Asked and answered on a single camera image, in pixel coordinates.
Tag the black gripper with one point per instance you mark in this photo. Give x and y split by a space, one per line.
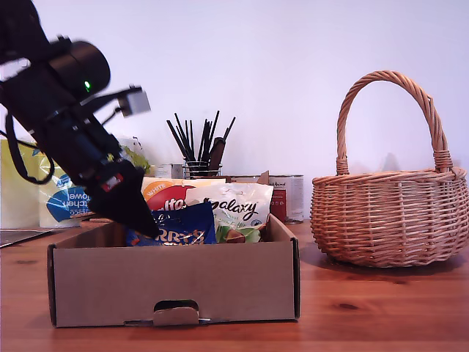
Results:
95 154

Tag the white Maltesers mini bunnies bag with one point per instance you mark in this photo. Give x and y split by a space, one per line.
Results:
165 194

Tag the blue Terry's chocolate egg bag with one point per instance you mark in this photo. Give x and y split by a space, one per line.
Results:
190 227

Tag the white Galaxy mint egg bag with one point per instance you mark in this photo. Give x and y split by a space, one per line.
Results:
234 198

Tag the brown cardboard box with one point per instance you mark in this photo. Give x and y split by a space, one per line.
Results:
146 286

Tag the round cork mat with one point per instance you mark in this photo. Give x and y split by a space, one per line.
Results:
93 224

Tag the flat cork coaster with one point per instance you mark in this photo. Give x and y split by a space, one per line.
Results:
82 216

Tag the small white paper carton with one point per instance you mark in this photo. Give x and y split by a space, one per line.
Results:
166 172

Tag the kitchen towel roll pack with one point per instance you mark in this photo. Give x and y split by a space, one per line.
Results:
18 198

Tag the dark flat sheet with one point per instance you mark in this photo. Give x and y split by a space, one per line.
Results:
22 238

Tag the red label tin can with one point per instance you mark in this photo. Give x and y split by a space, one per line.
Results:
289 201

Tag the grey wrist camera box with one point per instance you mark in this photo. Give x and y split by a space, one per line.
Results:
137 102

